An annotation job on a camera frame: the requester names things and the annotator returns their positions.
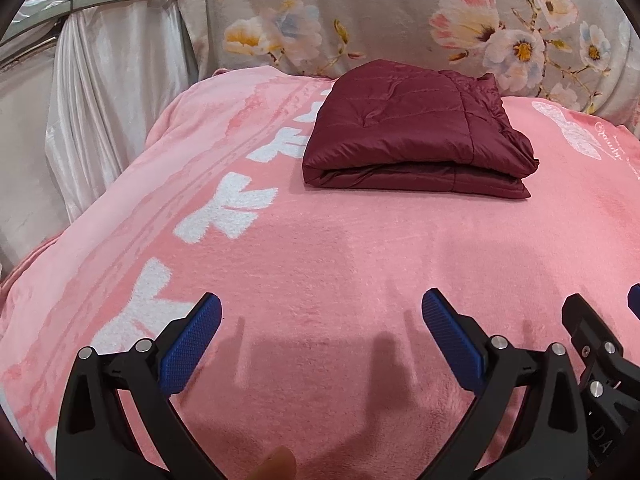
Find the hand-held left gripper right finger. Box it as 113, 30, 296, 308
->
421, 287, 589, 480

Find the curved metal rail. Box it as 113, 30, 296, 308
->
0, 0, 180, 67

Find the grey floral blanket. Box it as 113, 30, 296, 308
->
175, 0, 640, 137

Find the maroon puffer jacket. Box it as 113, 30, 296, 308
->
301, 59, 541, 201

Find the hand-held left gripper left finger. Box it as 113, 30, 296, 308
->
55, 292, 223, 480

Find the person's left hand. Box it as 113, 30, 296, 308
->
248, 446, 297, 480

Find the pink printed blanket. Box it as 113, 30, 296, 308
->
0, 66, 640, 480

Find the white curtain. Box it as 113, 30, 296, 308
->
0, 0, 202, 281

